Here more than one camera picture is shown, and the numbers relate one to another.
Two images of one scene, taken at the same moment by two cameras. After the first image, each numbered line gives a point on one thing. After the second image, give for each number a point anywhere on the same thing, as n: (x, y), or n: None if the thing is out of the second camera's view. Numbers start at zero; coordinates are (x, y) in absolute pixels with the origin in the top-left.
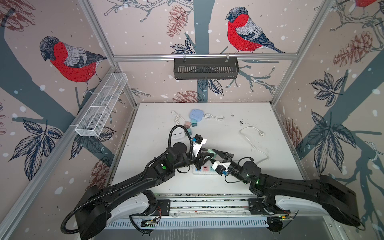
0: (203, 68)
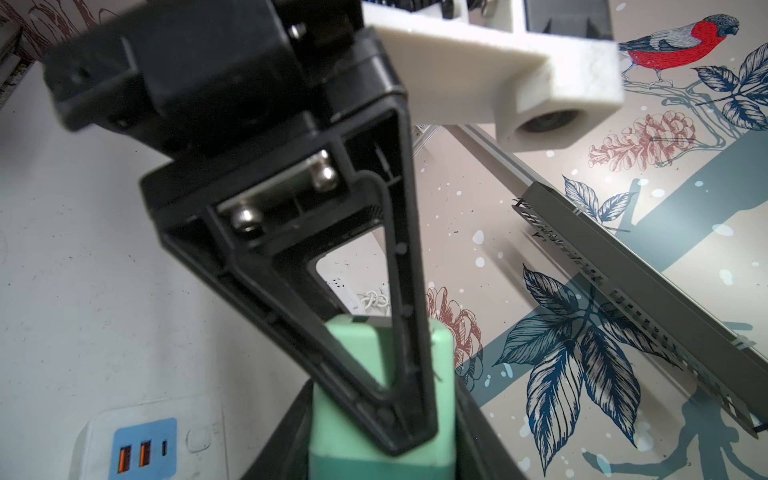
0: (728, 365)
